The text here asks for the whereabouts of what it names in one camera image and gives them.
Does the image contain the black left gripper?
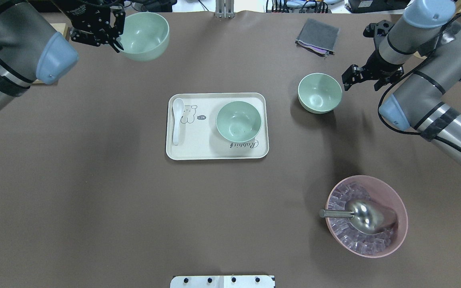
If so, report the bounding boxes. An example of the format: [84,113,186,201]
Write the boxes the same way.
[53,0,126,53]

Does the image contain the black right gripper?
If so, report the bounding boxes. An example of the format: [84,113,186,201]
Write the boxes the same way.
[342,20,404,91]

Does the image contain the green bowl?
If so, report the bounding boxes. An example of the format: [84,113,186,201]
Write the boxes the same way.
[297,73,343,114]
[216,101,263,143]
[118,12,170,62]

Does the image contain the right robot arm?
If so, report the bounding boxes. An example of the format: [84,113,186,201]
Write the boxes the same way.
[342,0,461,165]

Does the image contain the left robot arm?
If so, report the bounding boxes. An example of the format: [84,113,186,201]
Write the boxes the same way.
[0,0,125,110]

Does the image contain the grey purple cloth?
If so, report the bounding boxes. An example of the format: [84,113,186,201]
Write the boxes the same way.
[295,19,341,57]

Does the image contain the white ceramic spoon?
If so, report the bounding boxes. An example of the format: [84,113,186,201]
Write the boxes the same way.
[172,98,184,146]

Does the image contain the pink bowl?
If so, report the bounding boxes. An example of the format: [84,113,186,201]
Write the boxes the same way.
[324,175,409,259]

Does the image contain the green bowl on tray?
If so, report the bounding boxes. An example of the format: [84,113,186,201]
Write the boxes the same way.
[216,101,263,143]

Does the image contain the cream rabbit tray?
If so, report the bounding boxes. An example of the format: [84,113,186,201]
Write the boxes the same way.
[165,92,269,160]

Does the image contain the metal ice scoop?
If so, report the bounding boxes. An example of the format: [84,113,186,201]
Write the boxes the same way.
[319,198,398,235]

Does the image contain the clear ice cubes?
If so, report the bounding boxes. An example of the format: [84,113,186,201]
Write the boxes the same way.
[326,182,393,256]

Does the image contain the metal bracket at table edge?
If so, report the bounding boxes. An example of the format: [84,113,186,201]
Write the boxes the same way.
[214,0,235,19]

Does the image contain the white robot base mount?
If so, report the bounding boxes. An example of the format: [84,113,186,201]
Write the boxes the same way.
[170,275,276,288]

